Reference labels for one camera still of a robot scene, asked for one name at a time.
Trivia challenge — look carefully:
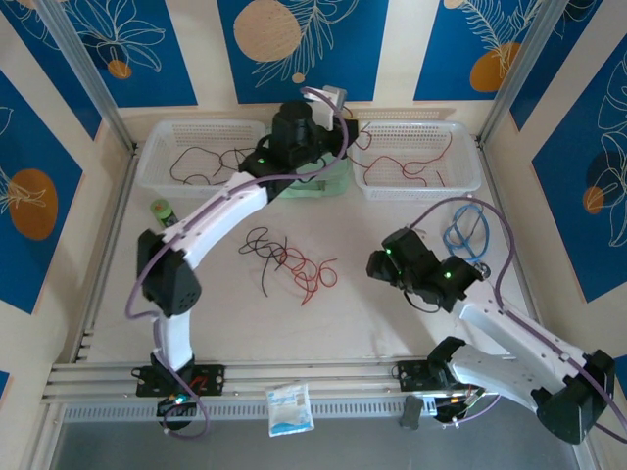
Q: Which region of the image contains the grey slotted cable duct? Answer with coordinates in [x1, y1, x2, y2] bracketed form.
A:
[62, 395, 569, 423]

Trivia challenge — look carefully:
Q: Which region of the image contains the small green lidded bottle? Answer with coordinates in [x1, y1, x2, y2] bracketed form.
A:
[149, 198, 180, 229]

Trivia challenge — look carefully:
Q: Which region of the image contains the long aluminium mounting rail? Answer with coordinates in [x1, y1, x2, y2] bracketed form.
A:
[41, 352, 575, 403]

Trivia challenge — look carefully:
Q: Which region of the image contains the dark grey plastic clip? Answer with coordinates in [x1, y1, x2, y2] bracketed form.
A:
[400, 395, 423, 431]

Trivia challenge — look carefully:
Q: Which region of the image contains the aluminium side rail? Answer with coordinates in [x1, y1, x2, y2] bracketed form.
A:
[71, 144, 143, 364]
[477, 139, 555, 354]

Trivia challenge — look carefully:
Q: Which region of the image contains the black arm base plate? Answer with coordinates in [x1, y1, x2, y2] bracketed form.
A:
[134, 362, 227, 398]
[393, 357, 487, 394]

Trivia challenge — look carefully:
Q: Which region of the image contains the aluminium frame post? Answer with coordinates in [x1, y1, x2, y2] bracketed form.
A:
[478, 0, 606, 144]
[34, 0, 137, 154]

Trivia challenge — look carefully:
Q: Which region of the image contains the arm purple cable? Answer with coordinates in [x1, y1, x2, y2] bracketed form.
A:
[125, 86, 354, 441]
[409, 196, 627, 440]

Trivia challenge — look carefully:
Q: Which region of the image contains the small controller circuit board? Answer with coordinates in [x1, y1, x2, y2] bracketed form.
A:
[155, 394, 198, 418]
[433, 389, 491, 426]

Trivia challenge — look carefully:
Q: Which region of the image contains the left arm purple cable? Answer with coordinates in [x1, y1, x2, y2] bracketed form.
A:
[125, 86, 354, 441]

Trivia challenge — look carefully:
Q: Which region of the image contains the white blue printed sachet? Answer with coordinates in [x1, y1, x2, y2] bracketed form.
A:
[264, 380, 314, 438]

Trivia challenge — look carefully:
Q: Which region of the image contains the mint green zip pouch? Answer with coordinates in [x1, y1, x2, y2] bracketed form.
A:
[264, 121, 354, 201]

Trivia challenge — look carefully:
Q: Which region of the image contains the white perforated plastic basket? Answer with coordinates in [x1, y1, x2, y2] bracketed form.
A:
[135, 118, 268, 200]
[351, 119, 483, 202]

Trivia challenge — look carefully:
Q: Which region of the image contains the thin black cable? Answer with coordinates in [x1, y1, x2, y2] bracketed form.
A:
[169, 145, 226, 187]
[238, 226, 291, 299]
[215, 146, 259, 180]

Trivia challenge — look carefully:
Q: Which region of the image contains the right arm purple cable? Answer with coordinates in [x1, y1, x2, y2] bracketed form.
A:
[409, 196, 627, 440]

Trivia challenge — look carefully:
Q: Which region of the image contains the blue stethoscope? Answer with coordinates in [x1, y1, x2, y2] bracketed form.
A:
[443, 194, 493, 280]

